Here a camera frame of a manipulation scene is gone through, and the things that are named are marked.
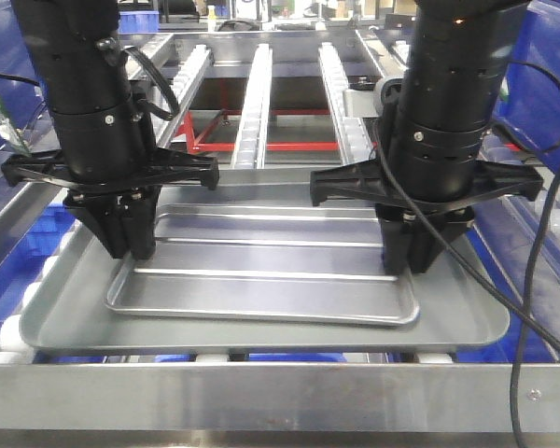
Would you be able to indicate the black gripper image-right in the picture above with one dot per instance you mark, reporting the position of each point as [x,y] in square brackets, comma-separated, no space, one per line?
[437,189]

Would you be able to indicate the small silver ribbed tray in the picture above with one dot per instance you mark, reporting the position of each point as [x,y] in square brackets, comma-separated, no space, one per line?
[287,263]

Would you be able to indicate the white roller track right-centre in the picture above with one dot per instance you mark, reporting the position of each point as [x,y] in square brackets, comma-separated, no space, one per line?
[352,137]

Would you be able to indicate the white roller track centre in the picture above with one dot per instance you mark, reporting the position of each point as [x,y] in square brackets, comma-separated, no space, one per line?
[251,139]

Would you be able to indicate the blue bin below rack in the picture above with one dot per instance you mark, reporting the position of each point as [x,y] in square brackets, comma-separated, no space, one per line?
[23,265]

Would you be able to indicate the white roller track left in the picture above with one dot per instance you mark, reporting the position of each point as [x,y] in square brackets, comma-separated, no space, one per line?
[185,86]

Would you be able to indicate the blue bin upper right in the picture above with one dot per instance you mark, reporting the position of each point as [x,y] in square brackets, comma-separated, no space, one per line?
[532,107]

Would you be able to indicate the blue bin upper left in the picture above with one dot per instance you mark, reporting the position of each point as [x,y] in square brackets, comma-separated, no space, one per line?
[23,101]

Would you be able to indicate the red metal frame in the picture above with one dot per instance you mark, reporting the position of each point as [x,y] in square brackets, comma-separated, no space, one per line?
[299,120]

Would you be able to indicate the black cable image-left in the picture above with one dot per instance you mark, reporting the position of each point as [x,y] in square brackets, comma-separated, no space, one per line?
[113,53]

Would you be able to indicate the black cable image-right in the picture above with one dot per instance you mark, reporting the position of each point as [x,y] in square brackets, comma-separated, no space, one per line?
[522,311]

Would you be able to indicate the steel front rack rail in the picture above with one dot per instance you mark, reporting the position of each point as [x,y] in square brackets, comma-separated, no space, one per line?
[257,396]

